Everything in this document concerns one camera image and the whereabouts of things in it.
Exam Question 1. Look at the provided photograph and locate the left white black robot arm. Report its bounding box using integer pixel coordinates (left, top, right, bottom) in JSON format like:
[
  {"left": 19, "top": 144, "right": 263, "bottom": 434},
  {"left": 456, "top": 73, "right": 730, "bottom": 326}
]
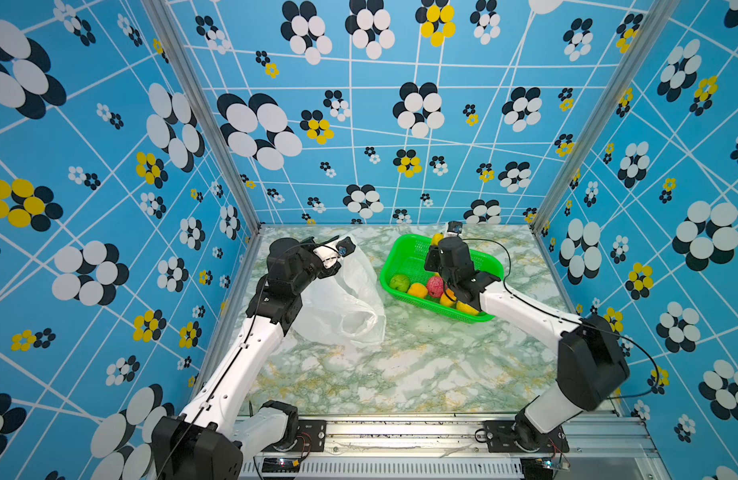
[{"left": 151, "top": 237, "right": 356, "bottom": 479}]

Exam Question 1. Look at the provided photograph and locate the aluminium corner post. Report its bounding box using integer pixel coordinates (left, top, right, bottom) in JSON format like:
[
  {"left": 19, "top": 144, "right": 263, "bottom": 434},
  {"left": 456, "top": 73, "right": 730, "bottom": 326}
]
[
  {"left": 142, "top": 0, "right": 261, "bottom": 239},
  {"left": 531, "top": 0, "right": 680, "bottom": 238}
]

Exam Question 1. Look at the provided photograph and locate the green round fruit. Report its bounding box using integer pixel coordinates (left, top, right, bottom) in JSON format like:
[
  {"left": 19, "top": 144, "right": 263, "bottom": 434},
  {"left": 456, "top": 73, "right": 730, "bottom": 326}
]
[{"left": 388, "top": 274, "right": 412, "bottom": 293}]

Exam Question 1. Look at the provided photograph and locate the yellow wrinkled round fruit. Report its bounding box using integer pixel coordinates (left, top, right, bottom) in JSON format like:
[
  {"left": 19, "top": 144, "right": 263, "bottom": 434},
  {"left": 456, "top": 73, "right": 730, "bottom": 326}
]
[{"left": 456, "top": 301, "right": 480, "bottom": 316}]

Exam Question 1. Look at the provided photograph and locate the aluminium front rail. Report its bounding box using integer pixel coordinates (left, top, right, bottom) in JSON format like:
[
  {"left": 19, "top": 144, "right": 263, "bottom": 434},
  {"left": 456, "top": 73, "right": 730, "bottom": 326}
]
[{"left": 236, "top": 411, "right": 670, "bottom": 479}]

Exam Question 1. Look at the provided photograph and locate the white plastic bag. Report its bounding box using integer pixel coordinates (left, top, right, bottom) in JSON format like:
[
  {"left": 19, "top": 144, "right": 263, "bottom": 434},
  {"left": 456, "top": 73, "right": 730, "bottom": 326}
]
[{"left": 293, "top": 244, "right": 387, "bottom": 349}]

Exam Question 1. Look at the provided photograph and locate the right aluminium corner post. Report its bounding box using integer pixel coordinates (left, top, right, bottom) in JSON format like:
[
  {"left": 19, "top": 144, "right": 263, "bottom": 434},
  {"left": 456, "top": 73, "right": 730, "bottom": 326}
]
[{"left": 531, "top": 0, "right": 680, "bottom": 238}]

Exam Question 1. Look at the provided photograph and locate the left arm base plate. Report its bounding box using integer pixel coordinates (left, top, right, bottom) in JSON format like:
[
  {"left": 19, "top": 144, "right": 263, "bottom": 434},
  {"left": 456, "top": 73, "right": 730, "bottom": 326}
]
[{"left": 264, "top": 419, "right": 328, "bottom": 453}]

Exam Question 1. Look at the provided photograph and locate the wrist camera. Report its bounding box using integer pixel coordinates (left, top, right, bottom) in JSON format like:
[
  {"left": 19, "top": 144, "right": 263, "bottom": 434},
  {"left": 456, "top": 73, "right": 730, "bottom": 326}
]
[
  {"left": 314, "top": 236, "right": 356, "bottom": 269},
  {"left": 444, "top": 221, "right": 463, "bottom": 238}
]

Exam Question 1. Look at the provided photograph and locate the small orange yellow fruit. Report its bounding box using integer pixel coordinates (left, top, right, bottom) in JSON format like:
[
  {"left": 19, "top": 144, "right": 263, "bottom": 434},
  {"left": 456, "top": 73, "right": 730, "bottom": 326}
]
[{"left": 407, "top": 283, "right": 429, "bottom": 299}]

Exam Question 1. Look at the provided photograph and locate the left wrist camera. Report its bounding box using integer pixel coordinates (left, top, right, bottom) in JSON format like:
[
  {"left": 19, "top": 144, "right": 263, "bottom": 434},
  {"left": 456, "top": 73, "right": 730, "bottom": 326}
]
[{"left": 314, "top": 236, "right": 356, "bottom": 269}]

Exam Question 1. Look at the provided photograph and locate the pink red round fruit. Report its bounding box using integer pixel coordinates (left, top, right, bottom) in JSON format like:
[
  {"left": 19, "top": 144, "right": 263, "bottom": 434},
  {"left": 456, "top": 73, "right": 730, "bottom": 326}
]
[{"left": 426, "top": 275, "right": 445, "bottom": 299}]

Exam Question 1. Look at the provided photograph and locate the left aluminium corner post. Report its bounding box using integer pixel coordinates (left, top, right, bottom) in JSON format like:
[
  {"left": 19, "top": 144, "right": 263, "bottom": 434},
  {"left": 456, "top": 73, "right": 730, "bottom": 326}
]
[{"left": 142, "top": 0, "right": 261, "bottom": 239}]

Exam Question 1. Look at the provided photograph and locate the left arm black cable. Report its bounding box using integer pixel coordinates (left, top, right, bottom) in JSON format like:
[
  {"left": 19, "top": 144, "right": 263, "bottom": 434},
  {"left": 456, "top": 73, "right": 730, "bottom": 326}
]
[{"left": 158, "top": 239, "right": 340, "bottom": 480}]

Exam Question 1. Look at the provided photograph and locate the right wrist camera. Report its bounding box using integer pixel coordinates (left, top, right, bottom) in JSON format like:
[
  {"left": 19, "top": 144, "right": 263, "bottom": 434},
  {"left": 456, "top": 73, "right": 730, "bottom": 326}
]
[{"left": 444, "top": 221, "right": 463, "bottom": 238}]

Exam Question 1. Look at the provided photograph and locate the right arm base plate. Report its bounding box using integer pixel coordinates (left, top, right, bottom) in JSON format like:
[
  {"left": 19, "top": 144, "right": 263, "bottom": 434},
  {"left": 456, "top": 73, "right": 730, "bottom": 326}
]
[{"left": 477, "top": 420, "right": 570, "bottom": 456}]

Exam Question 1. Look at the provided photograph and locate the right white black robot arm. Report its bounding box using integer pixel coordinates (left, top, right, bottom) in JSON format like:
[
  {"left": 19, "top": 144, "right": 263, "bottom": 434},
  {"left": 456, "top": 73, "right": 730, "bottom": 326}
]
[{"left": 425, "top": 235, "right": 630, "bottom": 452}]

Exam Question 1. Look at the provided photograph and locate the green plastic basket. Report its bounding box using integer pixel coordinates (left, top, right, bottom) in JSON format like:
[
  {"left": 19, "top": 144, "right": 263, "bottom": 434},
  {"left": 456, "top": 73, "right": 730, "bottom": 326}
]
[{"left": 379, "top": 234, "right": 495, "bottom": 323}]

